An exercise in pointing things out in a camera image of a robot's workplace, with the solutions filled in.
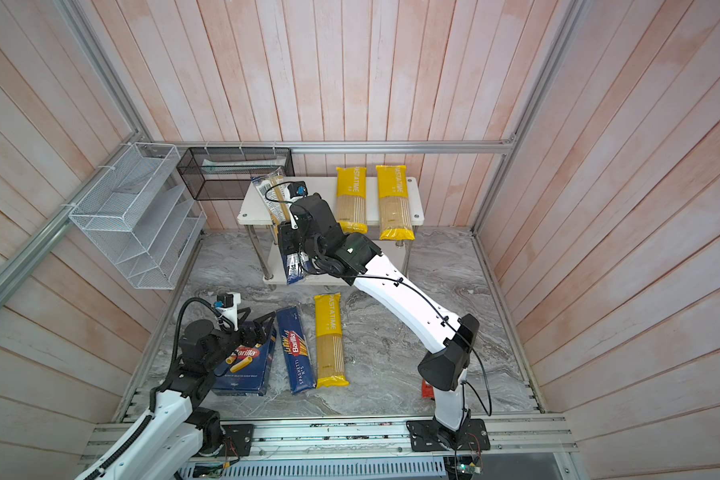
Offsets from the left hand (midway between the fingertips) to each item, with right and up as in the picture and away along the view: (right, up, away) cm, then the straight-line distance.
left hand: (263, 316), depth 81 cm
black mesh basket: (-21, +46, +21) cm, 55 cm away
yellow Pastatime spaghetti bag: (+18, -11, +6) cm, 22 cm away
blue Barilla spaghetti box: (+8, -11, +4) cm, 14 cm away
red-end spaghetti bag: (+45, -20, 0) cm, 50 cm away
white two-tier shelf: (-2, +29, -1) cm, 29 cm away
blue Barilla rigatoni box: (-3, -15, -1) cm, 15 cm away
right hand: (+8, +23, -13) cm, 28 cm away
